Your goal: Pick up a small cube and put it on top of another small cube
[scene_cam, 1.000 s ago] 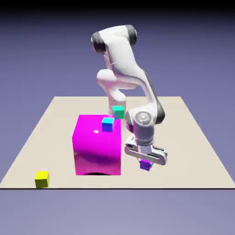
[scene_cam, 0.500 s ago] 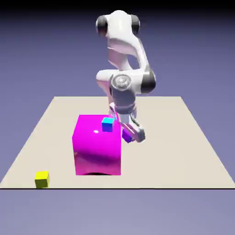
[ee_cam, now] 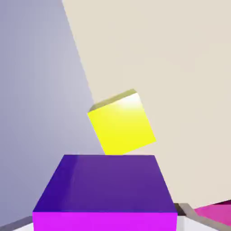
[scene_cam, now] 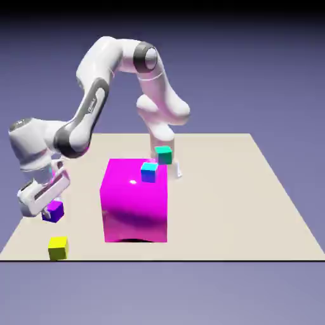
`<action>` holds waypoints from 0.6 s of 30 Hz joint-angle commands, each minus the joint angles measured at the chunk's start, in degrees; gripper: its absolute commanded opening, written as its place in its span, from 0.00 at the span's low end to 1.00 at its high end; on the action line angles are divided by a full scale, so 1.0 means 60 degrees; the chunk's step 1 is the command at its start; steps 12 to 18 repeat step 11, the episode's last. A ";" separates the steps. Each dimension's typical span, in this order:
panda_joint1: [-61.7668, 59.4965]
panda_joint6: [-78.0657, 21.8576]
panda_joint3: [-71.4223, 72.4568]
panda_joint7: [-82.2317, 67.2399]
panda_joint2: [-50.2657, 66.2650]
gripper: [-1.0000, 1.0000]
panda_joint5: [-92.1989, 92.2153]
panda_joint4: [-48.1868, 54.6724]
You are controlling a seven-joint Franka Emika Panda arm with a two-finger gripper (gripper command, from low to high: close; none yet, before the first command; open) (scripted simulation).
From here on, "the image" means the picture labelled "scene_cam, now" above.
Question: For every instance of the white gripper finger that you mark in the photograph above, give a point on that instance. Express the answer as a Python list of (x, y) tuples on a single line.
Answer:
[(46, 212)]

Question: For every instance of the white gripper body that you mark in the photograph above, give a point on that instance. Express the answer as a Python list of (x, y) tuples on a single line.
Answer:
[(48, 192)]

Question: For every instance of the small purple cube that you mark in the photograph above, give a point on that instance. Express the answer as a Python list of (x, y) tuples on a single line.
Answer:
[(56, 211)]

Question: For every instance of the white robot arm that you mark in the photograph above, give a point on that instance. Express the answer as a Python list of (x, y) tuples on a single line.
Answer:
[(96, 76)]

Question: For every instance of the small yellow cube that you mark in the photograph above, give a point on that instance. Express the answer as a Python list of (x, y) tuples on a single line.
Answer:
[(58, 248)]

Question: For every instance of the small blue cube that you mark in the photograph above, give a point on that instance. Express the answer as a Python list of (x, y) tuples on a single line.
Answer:
[(149, 172)]

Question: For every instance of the small green cube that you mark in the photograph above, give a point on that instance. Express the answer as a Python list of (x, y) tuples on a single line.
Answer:
[(164, 155)]

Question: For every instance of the large magenta box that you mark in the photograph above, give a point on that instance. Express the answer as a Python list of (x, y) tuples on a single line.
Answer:
[(134, 203)]

